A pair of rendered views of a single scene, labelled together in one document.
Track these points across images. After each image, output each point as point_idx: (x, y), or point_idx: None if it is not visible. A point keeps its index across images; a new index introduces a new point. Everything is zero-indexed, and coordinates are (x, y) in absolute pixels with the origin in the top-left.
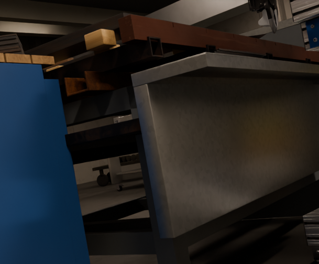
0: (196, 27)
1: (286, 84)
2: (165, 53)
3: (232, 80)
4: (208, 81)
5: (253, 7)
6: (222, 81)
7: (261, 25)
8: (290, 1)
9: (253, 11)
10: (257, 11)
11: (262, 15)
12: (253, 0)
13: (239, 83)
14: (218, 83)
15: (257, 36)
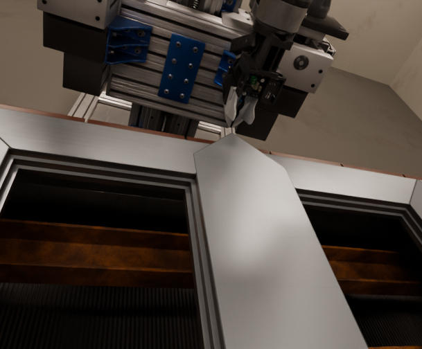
0: (419, 177)
1: (153, 194)
2: (421, 251)
3: (330, 212)
4: (376, 218)
5: (273, 95)
6: (350, 215)
7: (248, 123)
8: (305, 96)
9: (261, 102)
10: (240, 94)
11: (255, 105)
12: (278, 84)
13: (314, 212)
14: (358, 217)
15: (231, 143)
